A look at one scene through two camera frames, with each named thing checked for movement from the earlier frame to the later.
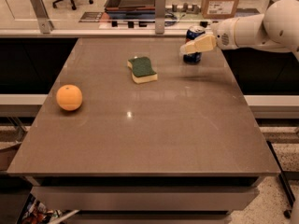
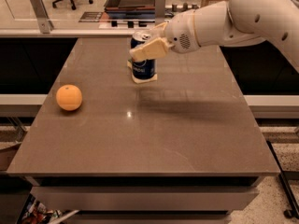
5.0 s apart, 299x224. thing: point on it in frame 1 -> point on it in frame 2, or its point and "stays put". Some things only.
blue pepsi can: (192, 33) -> (142, 69)
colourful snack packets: (36, 213) stays put
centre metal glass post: (160, 12) stays put
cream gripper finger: (202, 43) -> (155, 49)
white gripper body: (223, 35) -> (180, 32)
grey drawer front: (141, 198) stays put
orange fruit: (69, 97) stays put
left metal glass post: (41, 11) stays put
